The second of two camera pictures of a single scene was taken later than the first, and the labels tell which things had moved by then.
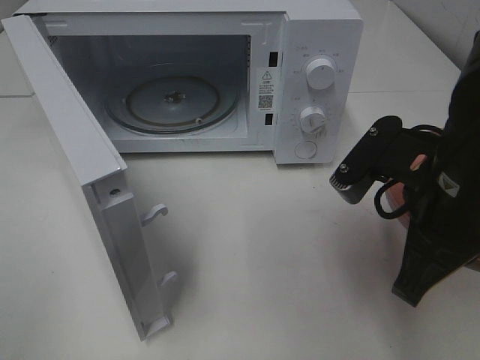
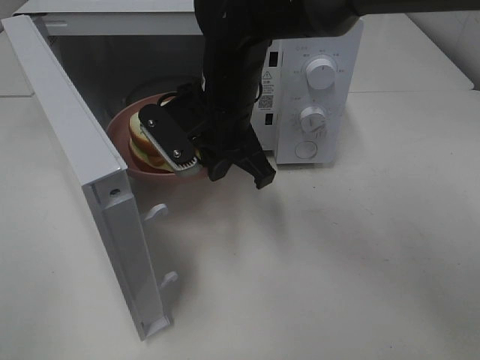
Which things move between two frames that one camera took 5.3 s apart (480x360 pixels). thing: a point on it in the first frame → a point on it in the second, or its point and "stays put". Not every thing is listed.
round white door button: x=305 y=150 stays put
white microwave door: x=95 y=166 stays put
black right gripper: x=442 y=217 → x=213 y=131
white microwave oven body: x=284 y=76 stays put
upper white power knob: x=321 y=73 stays put
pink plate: x=398 y=190 → x=118 y=131
